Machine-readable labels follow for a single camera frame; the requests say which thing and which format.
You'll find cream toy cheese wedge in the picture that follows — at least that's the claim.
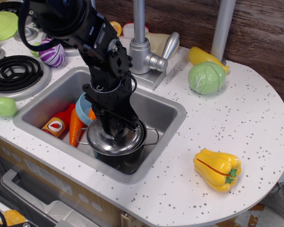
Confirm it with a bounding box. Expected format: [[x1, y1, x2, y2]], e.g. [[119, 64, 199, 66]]
[[145, 32, 179, 59]]

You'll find light blue toy bowl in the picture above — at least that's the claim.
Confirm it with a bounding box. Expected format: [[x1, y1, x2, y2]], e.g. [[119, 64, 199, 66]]
[[75, 93, 93, 126]]

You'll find yellow object bottom left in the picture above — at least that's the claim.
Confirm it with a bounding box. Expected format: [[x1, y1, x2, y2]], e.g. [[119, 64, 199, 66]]
[[3, 210, 26, 227]]

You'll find front black stove burner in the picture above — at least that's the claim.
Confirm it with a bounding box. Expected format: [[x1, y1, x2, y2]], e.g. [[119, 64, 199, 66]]
[[0, 55, 52, 101]]

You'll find red white toy radish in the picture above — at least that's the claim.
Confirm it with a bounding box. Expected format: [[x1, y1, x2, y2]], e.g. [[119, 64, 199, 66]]
[[123, 22, 142, 40]]

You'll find steel pot lid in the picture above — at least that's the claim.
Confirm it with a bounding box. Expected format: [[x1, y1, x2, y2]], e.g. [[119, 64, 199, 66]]
[[87, 120, 147, 156]]

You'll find silver toy faucet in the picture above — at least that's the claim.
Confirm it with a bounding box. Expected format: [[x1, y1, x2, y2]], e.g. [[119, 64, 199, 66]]
[[129, 0, 179, 90]]

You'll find red toy ketchup bottle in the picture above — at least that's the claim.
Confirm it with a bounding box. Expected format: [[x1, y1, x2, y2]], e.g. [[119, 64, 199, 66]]
[[41, 104, 75, 137]]

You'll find yellow toy bell pepper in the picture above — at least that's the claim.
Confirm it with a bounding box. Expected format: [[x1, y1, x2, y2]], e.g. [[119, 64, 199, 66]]
[[193, 149, 241, 192]]

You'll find orange toy carrot in bowl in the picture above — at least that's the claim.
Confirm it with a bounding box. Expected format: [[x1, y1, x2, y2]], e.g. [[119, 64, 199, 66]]
[[88, 108, 96, 121]]

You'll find green toy apple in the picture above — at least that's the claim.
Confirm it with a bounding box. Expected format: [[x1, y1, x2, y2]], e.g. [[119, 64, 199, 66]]
[[0, 97, 17, 117]]

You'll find silver toy sink basin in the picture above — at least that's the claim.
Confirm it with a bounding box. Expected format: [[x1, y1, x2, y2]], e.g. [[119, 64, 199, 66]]
[[13, 67, 186, 184]]

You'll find grey oven door handle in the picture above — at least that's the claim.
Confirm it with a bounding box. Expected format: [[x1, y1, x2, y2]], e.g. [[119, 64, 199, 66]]
[[0, 169, 96, 227]]

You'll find yellow toy squash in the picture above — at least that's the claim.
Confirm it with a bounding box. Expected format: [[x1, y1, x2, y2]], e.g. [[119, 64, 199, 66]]
[[188, 46, 230, 74]]

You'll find purple toy onion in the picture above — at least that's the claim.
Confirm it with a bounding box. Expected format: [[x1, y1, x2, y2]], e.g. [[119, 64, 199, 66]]
[[38, 44, 66, 67]]

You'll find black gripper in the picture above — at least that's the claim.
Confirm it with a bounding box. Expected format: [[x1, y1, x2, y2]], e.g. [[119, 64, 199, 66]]
[[82, 82, 139, 138]]

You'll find black braided cable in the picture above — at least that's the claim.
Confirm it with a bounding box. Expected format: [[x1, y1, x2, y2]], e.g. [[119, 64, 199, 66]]
[[18, 0, 62, 52]]

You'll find grey support pole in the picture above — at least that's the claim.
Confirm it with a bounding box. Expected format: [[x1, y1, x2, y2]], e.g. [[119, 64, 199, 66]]
[[210, 0, 236, 65], [90, 0, 96, 9]]

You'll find left grey support pole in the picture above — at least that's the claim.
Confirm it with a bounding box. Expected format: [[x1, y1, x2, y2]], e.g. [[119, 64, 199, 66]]
[[90, 0, 96, 9]]

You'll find steel pot with handles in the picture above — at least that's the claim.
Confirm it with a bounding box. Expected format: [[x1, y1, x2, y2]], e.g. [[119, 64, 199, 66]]
[[77, 127, 160, 175]]

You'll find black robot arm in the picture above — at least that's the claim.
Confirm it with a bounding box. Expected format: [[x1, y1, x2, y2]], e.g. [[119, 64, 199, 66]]
[[18, 0, 139, 136]]

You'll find small green toy vegetable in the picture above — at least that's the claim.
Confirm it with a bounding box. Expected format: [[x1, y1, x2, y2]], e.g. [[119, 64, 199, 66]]
[[30, 42, 40, 58]]

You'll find green toy cabbage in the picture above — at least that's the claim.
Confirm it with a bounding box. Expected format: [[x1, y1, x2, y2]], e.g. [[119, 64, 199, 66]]
[[188, 61, 226, 95]]

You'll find light green toy plate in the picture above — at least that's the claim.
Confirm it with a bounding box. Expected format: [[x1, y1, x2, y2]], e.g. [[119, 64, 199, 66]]
[[0, 11, 18, 41]]

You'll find right grey support pole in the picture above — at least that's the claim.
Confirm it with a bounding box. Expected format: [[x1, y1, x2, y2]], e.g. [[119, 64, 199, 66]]
[[210, 0, 236, 65]]

